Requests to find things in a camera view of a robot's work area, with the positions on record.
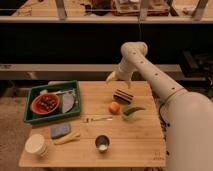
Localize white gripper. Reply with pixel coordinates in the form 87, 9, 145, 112
106, 66, 134, 89

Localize green pepper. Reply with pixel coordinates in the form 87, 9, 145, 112
123, 106, 145, 116

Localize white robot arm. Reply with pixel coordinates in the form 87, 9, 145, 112
106, 42, 213, 171

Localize metal cup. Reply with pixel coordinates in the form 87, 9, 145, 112
95, 135, 110, 153

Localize brown striped block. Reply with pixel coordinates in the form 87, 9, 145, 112
113, 89, 133, 103

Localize orange tomato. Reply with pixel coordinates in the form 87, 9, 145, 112
109, 101, 120, 115

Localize light green round lid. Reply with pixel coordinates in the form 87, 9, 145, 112
121, 113, 132, 121

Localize silver fork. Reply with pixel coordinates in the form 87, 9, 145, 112
82, 117, 113, 123

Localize grey fish-shaped plate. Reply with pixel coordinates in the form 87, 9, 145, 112
62, 93, 75, 113

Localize yellow banana toy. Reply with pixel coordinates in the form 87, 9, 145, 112
54, 132, 80, 145

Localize blue sponge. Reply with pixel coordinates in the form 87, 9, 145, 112
50, 123, 71, 139

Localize red bowl with beans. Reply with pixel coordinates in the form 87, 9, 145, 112
30, 93, 60, 115

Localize white spoon in tray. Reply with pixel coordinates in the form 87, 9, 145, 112
40, 89, 74, 95

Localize green plastic tray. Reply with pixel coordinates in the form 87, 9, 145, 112
23, 80, 81, 125

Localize white stacked cups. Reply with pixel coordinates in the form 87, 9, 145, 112
25, 134, 47, 156

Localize black cables on floor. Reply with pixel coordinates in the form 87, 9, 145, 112
158, 101, 172, 158

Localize metal shelf rail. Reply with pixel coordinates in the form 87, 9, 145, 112
0, 63, 183, 82

